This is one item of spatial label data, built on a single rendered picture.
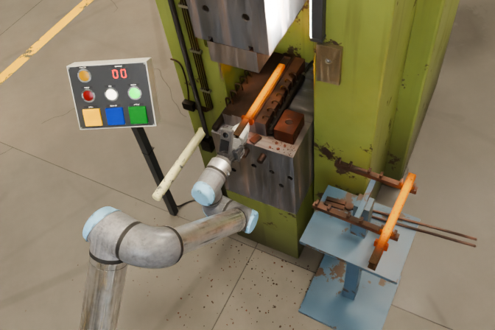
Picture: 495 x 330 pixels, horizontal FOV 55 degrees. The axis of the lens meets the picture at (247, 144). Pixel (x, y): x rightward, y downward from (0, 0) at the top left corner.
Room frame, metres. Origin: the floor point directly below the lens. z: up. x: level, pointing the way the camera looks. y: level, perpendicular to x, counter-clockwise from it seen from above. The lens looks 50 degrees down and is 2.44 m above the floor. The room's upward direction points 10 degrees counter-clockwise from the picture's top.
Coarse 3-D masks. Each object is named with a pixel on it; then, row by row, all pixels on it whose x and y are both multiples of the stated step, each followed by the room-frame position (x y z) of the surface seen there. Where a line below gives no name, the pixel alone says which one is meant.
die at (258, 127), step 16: (272, 64) 1.63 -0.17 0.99; (288, 64) 1.60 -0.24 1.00; (304, 64) 1.62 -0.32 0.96; (256, 80) 1.54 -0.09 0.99; (288, 80) 1.50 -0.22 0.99; (240, 96) 1.47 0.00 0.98; (256, 96) 1.43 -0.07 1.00; (272, 96) 1.42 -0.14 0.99; (224, 112) 1.39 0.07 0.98; (240, 112) 1.37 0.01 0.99; (256, 112) 1.34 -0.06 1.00; (272, 112) 1.34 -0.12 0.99; (256, 128) 1.30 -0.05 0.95
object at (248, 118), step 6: (282, 66) 1.58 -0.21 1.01; (276, 72) 1.55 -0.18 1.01; (270, 78) 1.52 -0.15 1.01; (276, 78) 1.52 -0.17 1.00; (270, 84) 1.48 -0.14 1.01; (264, 90) 1.45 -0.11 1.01; (258, 96) 1.42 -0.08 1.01; (264, 96) 1.42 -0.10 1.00; (258, 102) 1.39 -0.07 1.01; (252, 108) 1.36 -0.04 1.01; (258, 108) 1.37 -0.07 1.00; (246, 114) 1.33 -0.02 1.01; (252, 114) 1.33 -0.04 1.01; (246, 120) 1.30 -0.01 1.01; (252, 120) 1.30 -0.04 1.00; (240, 126) 1.27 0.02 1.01; (234, 132) 1.25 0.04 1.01; (240, 132) 1.24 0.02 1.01
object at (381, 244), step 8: (408, 176) 0.95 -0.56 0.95; (408, 184) 0.91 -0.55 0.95; (400, 192) 0.89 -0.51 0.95; (408, 192) 0.88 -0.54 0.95; (400, 200) 0.85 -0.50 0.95; (400, 208) 0.82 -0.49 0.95; (392, 216) 0.80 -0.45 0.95; (392, 224) 0.77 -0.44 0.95; (384, 232) 0.74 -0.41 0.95; (376, 240) 0.72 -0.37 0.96; (384, 240) 0.71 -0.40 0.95; (376, 248) 0.69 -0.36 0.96; (384, 248) 0.69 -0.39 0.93; (376, 256) 0.66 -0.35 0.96; (368, 264) 0.65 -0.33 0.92; (376, 264) 0.65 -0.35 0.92
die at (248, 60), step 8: (296, 16) 1.56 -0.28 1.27; (280, 40) 1.43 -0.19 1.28; (208, 48) 1.39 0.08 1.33; (216, 48) 1.37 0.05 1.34; (224, 48) 1.35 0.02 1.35; (232, 48) 1.33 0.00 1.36; (216, 56) 1.37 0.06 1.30; (224, 56) 1.35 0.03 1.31; (232, 56) 1.33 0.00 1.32; (240, 56) 1.31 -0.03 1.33; (248, 56) 1.30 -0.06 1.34; (256, 56) 1.28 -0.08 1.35; (264, 56) 1.32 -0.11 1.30; (232, 64) 1.34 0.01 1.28; (240, 64) 1.32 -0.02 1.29; (248, 64) 1.30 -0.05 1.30; (256, 64) 1.28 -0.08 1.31; (256, 72) 1.28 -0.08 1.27
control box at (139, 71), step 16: (80, 64) 1.59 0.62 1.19; (96, 64) 1.57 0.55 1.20; (112, 64) 1.56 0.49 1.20; (128, 64) 1.54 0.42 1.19; (144, 64) 1.53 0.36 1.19; (80, 80) 1.55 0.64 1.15; (96, 80) 1.54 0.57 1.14; (112, 80) 1.53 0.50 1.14; (128, 80) 1.51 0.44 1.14; (144, 80) 1.50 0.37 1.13; (80, 96) 1.52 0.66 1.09; (96, 96) 1.51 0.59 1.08; (128, 96) 1.48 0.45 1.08; (144, 96) 1.47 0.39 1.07; (80, 112) 1.49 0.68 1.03; (128, 112) 1.45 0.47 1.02; (80, 128) 1.46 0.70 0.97; (96, 128) 1.44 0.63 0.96
